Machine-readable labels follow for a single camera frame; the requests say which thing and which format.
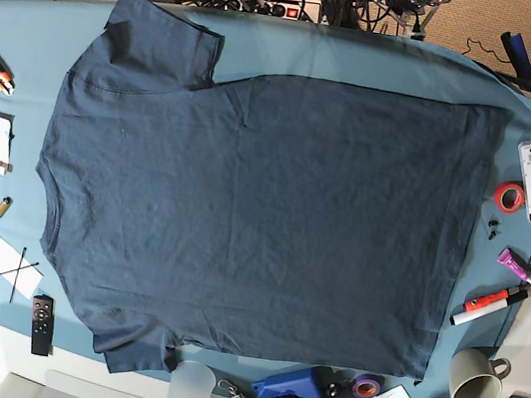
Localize translucent plastic cup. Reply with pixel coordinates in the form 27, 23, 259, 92
167, 360, 217, 398

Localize dark blue T-shirt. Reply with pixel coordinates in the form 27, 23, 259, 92
37, 0, 511, 379

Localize black silver pen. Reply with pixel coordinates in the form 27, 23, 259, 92
506, 283, 531, 304

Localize beige ceramic mug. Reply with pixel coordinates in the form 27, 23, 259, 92
448, 348, 512, 398

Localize light blue table cloth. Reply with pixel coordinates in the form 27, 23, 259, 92
0, 0, 531, 398

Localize black power strip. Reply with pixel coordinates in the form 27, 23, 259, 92
222, 0, 322, 26

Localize small yellow green lighter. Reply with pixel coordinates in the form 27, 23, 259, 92
0, 197, 12, 218

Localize red tape roll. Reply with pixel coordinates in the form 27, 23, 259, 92
494, 181, 525, 214

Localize purple glue tube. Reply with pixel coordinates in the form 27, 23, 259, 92
496, 247, 531, 284

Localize metal carabiner keyring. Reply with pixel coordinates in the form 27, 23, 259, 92
217, 379, 249, 398

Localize blue box with black knob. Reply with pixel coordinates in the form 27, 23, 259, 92
251, 366, 352, 398

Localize purple tape roll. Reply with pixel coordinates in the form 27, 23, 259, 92
350, 373, 384, 398

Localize black remote control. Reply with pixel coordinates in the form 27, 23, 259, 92
30, 294, 54, 356

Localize white paper card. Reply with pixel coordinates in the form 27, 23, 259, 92
0, 236, 43, 299

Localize small black screws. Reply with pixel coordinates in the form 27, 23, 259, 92
487, 217, 500, 240

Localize orange white marker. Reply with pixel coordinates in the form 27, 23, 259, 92
449, 290, 510, 326

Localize black cable tie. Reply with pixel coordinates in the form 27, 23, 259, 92
0, 262, 39, 276
9, 246, 27, 304

